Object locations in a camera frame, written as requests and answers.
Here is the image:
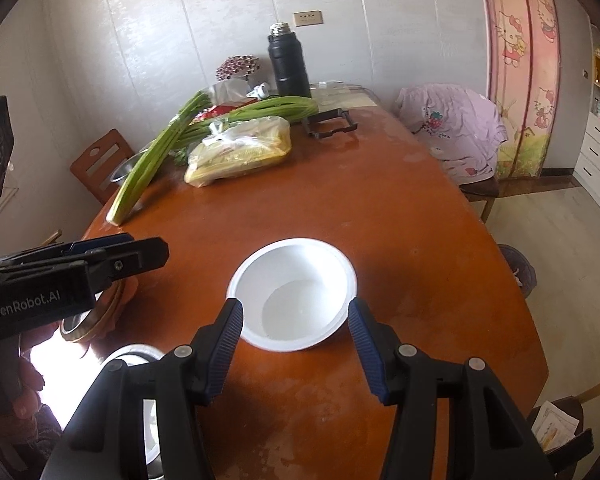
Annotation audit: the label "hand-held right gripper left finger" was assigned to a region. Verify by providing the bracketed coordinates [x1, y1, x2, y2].
[62, 298, 245, 480]

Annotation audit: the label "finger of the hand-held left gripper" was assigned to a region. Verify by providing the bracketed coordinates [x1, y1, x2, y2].
[0, 236, 170, 294]
[0, 232, 136, 272]

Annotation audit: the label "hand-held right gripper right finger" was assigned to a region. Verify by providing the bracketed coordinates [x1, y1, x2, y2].
[347, 299, 553, 480]

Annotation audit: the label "yellow ribbed plate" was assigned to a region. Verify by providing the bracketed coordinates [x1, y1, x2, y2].
[60, 280, 132, 342]

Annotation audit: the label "round metal pan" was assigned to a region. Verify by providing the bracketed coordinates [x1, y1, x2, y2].
[100, 343, 167, 478]

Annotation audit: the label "person's left hand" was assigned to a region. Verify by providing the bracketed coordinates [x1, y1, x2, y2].
[14, 332, 61, 419]

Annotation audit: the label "brown wooden chair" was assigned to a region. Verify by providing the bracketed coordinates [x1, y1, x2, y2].
[70, 129, 136, 206]

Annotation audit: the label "steel basin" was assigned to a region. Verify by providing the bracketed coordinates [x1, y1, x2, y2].
[109, 152, 149, 184]

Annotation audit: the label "celery bunch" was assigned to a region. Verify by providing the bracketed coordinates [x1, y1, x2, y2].
[106, 89, 214, 226]
[180, 96, 320, 147]

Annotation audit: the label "yellow food plastic bag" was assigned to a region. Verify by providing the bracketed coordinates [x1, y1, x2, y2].
[184, 116, 293, 189]

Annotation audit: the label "dark round stool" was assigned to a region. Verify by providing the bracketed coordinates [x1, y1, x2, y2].
[497, 244, 537, 299]

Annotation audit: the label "red food package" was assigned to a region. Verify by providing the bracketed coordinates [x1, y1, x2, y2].
[199, 103, 252, 122]

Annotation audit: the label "clothing-covered wooden chair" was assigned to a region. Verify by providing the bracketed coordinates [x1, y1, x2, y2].
[459, 175, 502, 224]

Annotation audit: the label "clear plastic bag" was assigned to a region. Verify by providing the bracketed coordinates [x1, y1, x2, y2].
[211, 80, 254, 107]

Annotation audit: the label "paper sheets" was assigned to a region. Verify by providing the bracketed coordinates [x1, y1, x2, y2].
[530, 401, 584, 453]

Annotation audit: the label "red white floral bundle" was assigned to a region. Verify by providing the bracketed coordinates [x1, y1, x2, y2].
[215, 55, 261, 82]

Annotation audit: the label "dark chair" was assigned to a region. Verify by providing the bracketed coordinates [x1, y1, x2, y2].
[526, 396, 595, 463]

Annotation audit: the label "pink clothing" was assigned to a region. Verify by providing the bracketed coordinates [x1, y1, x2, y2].
[392, 84, 509, 187]

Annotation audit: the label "black thermos flask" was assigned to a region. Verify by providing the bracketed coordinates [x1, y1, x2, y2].
[267, 22, 313, 100]

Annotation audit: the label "pink cartoon wardrobe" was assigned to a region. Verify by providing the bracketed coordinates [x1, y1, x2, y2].
[476, 0, 567, 181]

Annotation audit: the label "black folding handle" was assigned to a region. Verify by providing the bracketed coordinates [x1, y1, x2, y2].
[302, 108, 359, 140]

